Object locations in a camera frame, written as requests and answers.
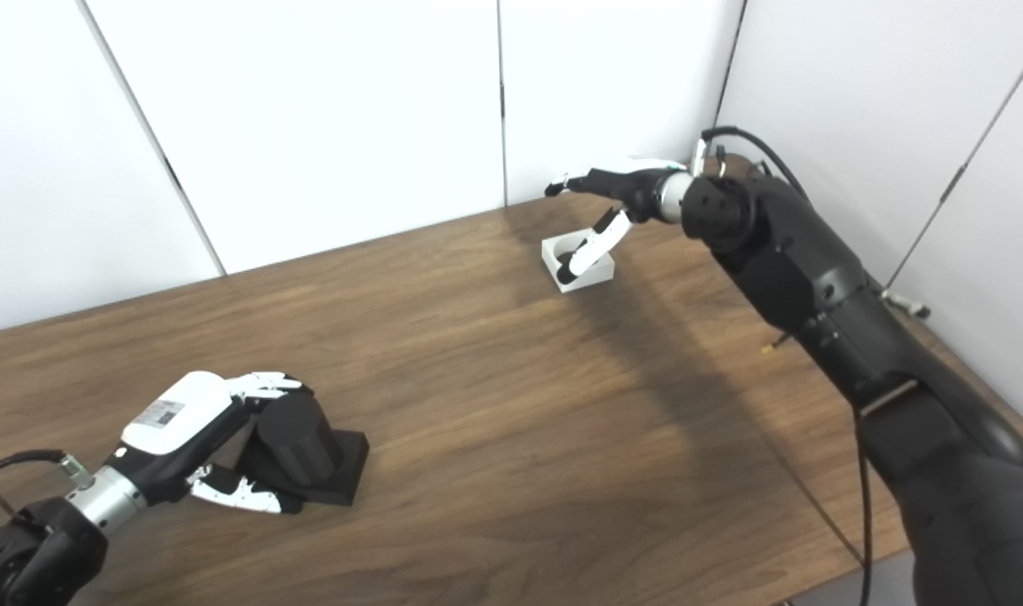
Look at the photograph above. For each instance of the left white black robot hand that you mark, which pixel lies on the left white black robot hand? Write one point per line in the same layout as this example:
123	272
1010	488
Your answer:
178	421

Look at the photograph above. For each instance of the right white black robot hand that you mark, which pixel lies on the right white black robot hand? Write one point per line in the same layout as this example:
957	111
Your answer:
633	187

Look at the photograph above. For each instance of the white square piece with hole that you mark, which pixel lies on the white square piece with hole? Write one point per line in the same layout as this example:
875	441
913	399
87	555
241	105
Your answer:
594	273

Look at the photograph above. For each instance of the black cylinder peg with base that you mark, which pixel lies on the black cylinder peg with base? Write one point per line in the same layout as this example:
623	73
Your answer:
296	442

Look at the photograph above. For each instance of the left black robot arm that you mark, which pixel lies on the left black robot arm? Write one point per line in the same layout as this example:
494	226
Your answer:
48	539

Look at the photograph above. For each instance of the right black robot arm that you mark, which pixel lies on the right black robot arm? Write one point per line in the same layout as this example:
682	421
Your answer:
856	320

